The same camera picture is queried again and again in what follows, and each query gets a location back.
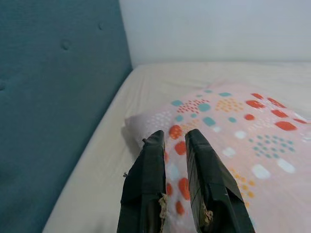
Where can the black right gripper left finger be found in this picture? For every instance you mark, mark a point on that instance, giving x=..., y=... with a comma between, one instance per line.
x=145, y=182

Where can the pink dotted pillow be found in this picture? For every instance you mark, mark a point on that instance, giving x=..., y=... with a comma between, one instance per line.
x=243, y=145

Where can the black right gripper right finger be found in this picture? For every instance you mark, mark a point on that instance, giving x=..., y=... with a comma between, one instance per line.
x=209, y=182

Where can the dark teal padded headboard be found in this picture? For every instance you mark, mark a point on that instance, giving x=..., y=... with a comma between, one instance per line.
x=48, y=97

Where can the bed with cream sheet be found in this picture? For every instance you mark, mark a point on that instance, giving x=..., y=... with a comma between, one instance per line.
x=194, y=72

